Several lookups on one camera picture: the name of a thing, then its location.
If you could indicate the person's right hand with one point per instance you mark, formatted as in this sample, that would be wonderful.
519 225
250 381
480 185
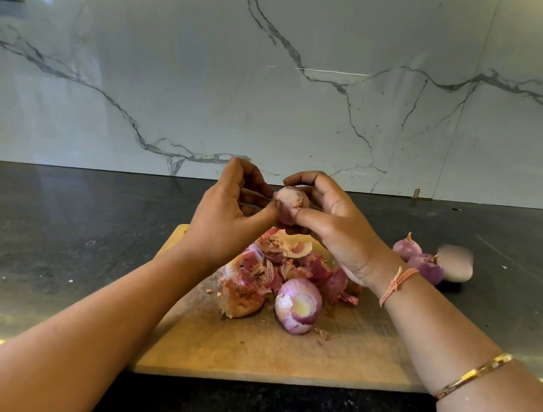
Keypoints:
348 229

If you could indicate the person's left hand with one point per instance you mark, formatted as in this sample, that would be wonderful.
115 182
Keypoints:
222 219

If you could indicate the pile of onion peels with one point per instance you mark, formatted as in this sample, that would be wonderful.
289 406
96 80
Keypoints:
259 267

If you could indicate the small red onion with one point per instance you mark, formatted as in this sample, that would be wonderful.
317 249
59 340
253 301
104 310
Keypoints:
407 247

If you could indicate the red onion with pale patch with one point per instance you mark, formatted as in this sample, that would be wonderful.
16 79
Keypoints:
298 306

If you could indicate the brownish red onion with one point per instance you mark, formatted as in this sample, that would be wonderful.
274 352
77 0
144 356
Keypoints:
454 263

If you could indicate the person's left forearm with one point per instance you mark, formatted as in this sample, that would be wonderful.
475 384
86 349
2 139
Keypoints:
64 341

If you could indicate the person's right forearm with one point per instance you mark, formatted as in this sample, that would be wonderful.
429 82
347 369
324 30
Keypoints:
474 375

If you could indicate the wooden cutting board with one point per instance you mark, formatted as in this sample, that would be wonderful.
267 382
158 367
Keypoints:
223 347

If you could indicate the gold bangle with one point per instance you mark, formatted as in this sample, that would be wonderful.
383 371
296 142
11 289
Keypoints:
473 377

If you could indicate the small brown wall-edge object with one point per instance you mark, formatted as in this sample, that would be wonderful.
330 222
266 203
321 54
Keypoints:
416 194

